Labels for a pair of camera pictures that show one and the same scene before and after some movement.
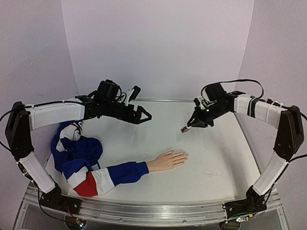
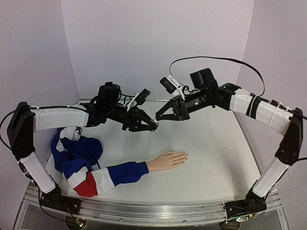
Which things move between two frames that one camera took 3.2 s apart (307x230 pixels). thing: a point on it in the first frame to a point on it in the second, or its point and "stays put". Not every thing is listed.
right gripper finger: [193, 116] to [173, 117]
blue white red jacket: [77, 157] stays put
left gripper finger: [139, 121] to [152, 127]
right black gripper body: [198, 117] to [182, 109]
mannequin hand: [167, 161] stays put
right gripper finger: [199, 124] to [171, 104]
